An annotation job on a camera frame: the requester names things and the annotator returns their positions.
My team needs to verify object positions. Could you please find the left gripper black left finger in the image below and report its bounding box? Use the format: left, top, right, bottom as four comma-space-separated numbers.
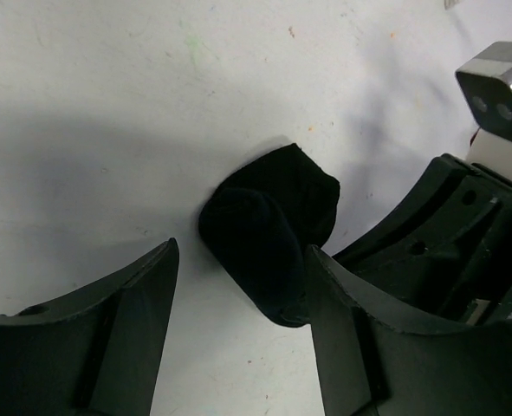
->
0, 239, 179, 415

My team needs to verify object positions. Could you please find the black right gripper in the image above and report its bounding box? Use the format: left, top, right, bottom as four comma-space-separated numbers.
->
335, 154, 512, 322

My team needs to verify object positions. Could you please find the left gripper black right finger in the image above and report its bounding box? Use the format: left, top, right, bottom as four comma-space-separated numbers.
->
305, 247, 512, 415

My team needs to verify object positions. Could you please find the black sock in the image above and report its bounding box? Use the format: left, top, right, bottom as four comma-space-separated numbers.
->
198, 144, 340, 328

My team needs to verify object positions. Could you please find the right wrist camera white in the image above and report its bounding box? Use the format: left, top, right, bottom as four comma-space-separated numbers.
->
456, 42, 512, 181

